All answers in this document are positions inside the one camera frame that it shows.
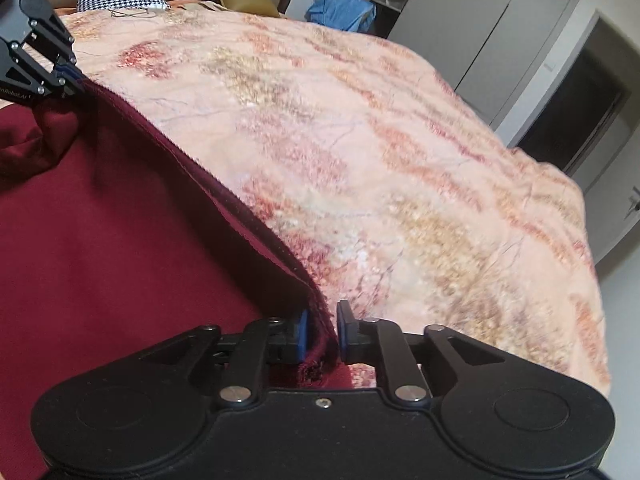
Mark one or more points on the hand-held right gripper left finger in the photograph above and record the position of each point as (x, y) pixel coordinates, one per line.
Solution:
(301, 335)

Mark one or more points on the grey wardrobe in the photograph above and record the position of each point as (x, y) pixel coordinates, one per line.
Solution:
(475, 25)

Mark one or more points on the blue cloth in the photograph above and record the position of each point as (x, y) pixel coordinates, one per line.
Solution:
(342, 10)

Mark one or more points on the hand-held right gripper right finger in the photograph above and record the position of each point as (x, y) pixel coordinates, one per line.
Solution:
(343, 332)

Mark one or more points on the dark red long-sleeved shirt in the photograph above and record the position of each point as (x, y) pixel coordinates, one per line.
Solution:
(125, 235)

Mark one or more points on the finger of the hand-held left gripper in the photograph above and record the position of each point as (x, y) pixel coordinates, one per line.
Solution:
(50, 27)
(40, 77)

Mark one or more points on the floral peach duvet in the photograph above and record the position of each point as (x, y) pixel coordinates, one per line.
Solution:
(400, 160)

